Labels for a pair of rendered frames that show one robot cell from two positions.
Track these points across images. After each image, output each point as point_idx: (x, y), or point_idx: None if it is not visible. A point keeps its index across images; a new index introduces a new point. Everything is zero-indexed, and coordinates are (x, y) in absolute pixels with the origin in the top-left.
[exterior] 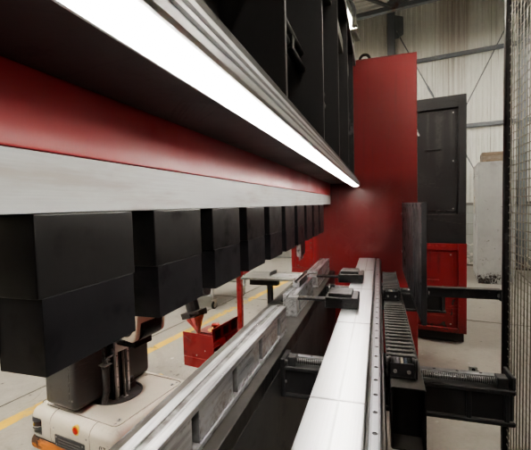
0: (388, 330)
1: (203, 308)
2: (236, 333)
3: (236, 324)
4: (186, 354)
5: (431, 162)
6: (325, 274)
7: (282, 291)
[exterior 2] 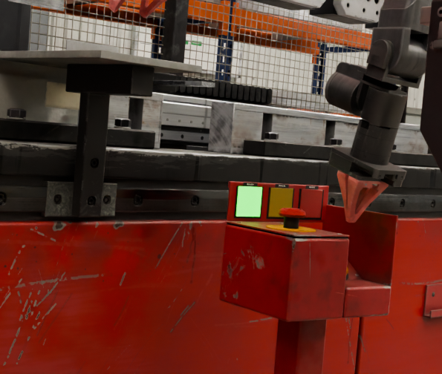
0: (225, 82)
1: (341, 148)
2: (301, 159)
3: (231, 207)
4: (385, 282)
5: None
6: None
7: None
